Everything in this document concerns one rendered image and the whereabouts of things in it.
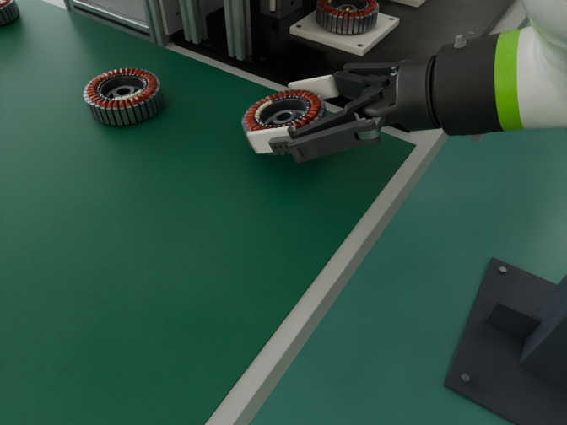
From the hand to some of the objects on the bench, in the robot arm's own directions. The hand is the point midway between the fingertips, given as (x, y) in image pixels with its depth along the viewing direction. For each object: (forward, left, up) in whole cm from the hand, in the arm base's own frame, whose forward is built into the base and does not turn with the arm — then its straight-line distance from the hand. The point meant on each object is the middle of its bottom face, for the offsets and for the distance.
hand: (284, 115), depth 58 cm
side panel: (+48, -15, -6) cm, 51 cm away
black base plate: (+8, -45, -9) cm, 47 cm away
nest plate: (+7, -33, -6) cm, 35 cm away
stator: (+26, +4, -4) cm, 27 cm away
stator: (0, 0, -3) cm, 3 cm away
